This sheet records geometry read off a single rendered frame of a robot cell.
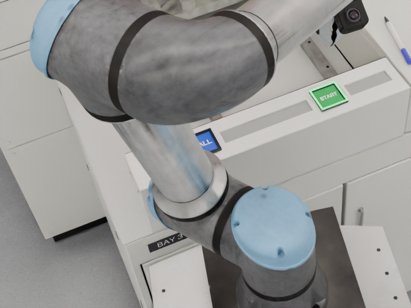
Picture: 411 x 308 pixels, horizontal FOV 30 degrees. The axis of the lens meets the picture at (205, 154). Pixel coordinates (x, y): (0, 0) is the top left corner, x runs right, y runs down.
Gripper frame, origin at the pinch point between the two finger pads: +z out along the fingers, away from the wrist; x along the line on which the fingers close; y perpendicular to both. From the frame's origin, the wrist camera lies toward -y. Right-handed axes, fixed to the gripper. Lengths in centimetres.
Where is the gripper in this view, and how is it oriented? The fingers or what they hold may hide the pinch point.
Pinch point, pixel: (332, 43)
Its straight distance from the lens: 137.5
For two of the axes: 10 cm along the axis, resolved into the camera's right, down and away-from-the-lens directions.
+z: 1.0, 6.2, 7.8
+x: -9.2, 3.5, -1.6
